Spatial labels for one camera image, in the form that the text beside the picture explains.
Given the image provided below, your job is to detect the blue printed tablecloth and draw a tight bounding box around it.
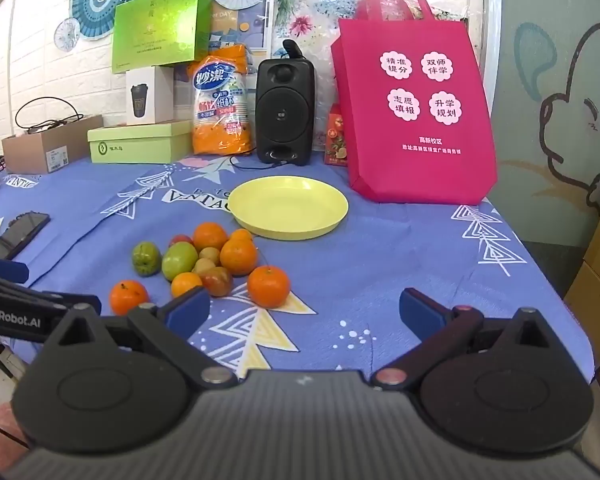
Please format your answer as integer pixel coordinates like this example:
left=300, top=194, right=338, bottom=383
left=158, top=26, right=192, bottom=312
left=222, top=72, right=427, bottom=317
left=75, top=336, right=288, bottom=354
left=0, top=152, right=597, bottom=386

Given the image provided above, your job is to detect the black cable coil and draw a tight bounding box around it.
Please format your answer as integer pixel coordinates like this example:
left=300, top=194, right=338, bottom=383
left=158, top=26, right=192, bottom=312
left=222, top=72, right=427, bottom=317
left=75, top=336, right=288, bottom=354
left=14, top=97, right=85, bottom=135

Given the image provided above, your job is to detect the floral plastic bag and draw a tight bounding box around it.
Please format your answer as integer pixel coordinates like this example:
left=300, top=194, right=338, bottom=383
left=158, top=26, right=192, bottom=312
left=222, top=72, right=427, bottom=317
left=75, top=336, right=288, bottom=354
left=274, top=0, right=372, bottom=63

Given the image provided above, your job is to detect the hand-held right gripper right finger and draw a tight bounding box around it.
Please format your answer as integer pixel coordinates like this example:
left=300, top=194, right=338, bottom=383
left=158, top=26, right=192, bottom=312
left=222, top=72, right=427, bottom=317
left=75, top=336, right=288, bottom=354
left=371, top=287, right=570, bottom=389

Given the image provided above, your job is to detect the yellow plate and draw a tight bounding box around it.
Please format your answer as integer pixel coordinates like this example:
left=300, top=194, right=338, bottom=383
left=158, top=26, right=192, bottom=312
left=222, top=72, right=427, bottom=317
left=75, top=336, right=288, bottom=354
left=228, top=176, right=350, bottom=241

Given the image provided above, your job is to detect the black speaker cable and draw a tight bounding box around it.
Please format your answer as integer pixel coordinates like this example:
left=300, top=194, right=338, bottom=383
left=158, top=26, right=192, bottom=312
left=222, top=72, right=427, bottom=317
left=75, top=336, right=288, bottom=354
left=229, top=155, right=281, bottom=172

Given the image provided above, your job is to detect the large orange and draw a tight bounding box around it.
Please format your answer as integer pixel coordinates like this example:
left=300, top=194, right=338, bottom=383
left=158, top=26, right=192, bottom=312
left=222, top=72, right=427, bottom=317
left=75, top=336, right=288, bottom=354
left=193, top=222, right=229, bottom=253

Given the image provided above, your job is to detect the orange paper cup package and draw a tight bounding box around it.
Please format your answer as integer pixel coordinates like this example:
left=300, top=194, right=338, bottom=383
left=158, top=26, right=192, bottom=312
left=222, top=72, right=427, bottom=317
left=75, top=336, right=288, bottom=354
left=188, top=43, right=256, bottom=156

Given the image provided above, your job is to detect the small blue paper fan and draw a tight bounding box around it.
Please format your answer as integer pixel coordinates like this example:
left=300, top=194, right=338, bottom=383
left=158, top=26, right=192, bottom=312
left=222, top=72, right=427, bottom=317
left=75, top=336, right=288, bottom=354
left=53, top=17, right=84, bottom=54

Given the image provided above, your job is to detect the small orange mandarin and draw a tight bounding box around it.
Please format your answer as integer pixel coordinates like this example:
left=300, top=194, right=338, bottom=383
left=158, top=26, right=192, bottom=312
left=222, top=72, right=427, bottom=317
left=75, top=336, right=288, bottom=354
left=171, top=272, right=203, bottom=298

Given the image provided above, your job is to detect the blue printed poster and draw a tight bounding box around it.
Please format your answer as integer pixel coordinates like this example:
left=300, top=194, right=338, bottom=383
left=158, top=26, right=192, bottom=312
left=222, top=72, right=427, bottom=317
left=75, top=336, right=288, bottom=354
left=211, top=0, right=274, bottom=62

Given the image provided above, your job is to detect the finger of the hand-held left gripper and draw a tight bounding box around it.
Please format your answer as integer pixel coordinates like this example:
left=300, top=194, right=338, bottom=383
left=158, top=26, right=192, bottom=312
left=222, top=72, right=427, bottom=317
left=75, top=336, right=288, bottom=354
left=0, top=254, right=29, bottom=284
left=0, top=272, right=102, bottom=315

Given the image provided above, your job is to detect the light green tomato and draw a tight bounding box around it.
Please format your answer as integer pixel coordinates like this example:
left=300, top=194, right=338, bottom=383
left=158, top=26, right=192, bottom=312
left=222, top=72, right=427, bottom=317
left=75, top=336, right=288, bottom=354
left=161, top=241, right=199, bottom=282

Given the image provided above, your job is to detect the red cracker box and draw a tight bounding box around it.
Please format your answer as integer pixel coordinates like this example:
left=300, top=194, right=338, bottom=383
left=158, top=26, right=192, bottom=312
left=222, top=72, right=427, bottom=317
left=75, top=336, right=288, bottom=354
left=324, top=103, right=350, bottom=167

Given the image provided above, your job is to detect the brown cardboard box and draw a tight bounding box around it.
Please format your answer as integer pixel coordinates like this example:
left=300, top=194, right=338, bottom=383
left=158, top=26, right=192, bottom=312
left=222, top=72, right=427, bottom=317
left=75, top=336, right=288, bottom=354
left=1, top=114, right=104, bottom=175

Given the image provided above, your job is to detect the white cup box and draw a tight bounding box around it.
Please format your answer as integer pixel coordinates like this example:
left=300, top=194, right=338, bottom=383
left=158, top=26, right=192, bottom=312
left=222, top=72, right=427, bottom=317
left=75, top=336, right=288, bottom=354
left=125, top=65, right=175, bottom=126

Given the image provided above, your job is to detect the red and green tomato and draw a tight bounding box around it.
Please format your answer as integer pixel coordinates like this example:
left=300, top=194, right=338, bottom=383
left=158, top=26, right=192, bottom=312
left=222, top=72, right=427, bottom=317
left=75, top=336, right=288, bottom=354
left=201, top=266, right=234, bottom=297

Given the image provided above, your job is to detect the dark green guava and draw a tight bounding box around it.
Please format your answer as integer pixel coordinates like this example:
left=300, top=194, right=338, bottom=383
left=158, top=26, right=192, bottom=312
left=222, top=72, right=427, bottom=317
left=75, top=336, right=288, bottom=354
left=132, top=241, right=161, bottom=277

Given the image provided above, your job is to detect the black speaker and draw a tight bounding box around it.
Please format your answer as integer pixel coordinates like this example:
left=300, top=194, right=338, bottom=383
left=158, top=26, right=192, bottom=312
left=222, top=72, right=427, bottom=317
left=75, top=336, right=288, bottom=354
left=255, top=39, right=316, bottom=165

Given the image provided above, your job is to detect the black smartphone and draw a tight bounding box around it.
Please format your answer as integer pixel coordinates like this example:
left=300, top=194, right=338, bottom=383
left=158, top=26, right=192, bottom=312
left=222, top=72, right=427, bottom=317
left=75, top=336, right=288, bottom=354
left=0, top=212, right=51, bottom=261

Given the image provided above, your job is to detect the light green shoe box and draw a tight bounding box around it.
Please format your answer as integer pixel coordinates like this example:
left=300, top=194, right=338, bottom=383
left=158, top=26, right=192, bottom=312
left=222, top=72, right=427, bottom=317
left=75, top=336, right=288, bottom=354
left=87, top=120, right=195, bottom=165

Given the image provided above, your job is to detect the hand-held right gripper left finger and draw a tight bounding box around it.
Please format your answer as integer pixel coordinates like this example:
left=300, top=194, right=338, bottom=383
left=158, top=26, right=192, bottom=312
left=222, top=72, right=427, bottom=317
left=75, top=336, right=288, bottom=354
left=42, top=287, right=239, bottom=387

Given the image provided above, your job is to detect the pink tote bag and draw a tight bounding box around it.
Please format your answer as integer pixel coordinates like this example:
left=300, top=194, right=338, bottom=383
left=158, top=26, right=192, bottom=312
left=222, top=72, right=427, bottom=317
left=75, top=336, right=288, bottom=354
left=330, top=0, right=498, bottom=206

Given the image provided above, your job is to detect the orange mandarin with stem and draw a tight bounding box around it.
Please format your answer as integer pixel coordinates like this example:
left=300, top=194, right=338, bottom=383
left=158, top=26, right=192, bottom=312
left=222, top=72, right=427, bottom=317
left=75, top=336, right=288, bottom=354
left=247, top=265, right=291, bottom=309

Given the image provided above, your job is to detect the bright green gift box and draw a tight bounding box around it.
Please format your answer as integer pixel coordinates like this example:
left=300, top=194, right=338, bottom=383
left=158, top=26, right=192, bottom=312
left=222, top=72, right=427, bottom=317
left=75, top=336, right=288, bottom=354
left=111, top=0, right=214, bottom=75

